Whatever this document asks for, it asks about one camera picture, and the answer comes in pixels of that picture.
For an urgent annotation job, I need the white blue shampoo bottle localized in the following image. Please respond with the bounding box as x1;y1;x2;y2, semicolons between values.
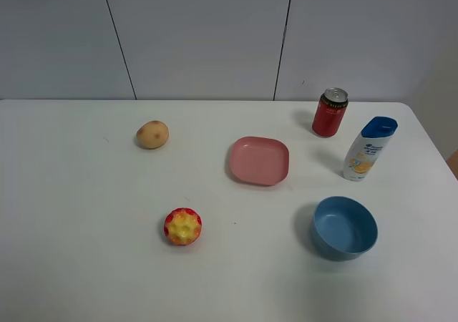
343;117;398;182

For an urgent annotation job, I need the brown potato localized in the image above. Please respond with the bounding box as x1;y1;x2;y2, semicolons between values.
136;120;169;150

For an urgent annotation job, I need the red soda can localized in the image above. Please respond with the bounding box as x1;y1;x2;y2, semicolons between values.
312;87;349;137

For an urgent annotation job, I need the pink square plate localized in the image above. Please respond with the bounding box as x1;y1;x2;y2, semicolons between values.
228;136;289;186

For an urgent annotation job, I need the red yellow bumpy ball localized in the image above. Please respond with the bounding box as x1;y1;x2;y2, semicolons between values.
163;208;203;245

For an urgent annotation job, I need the blue bowl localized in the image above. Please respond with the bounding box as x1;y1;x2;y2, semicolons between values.
310;196;378;261

